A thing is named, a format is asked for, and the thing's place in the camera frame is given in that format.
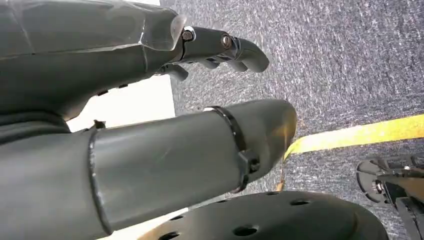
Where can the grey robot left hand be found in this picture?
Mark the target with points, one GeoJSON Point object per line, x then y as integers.
{"type": "Point", "coordinates": [149, 162]}

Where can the ribbed grey left arm sleeve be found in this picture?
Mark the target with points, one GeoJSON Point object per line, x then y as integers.
{"type": "Point", "coordinates": [30, 127]}

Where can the black perforated robot foot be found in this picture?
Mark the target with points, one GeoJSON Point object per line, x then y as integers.
{"type": "Point", "coordinates": [281, 218]}

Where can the yellow floor tape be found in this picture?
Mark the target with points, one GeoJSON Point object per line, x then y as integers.
{"type": "Point", "coordinates": [364, 134]}

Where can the black robot foot mechanism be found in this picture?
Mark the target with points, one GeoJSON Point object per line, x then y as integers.
{"type": "Point", "coordinates": [397, 188]}

